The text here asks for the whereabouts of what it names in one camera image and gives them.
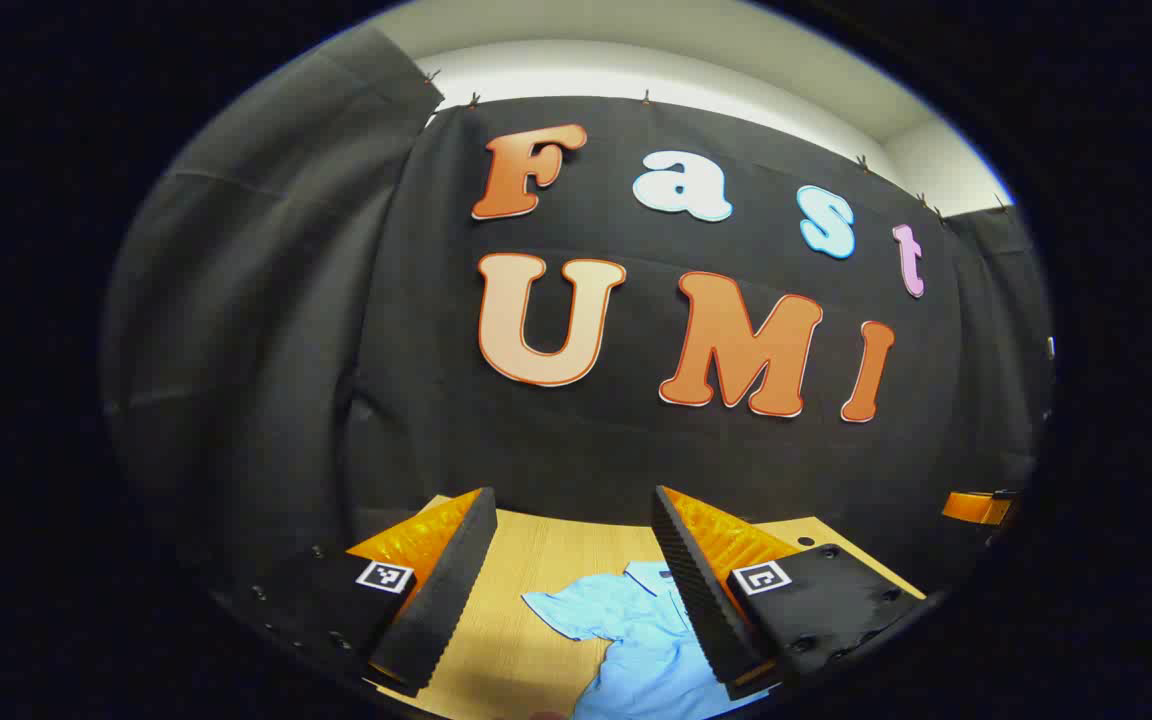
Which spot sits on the light blue T-shirt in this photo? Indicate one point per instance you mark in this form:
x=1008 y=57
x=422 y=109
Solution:
x=636 y=630

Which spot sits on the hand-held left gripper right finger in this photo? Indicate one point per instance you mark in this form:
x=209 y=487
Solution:
x=701 y=600

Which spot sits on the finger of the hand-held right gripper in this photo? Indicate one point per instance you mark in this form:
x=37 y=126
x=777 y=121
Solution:
x=971 y=507

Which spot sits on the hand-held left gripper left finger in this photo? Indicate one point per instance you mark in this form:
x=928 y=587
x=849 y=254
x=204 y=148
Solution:
x=441 y=590

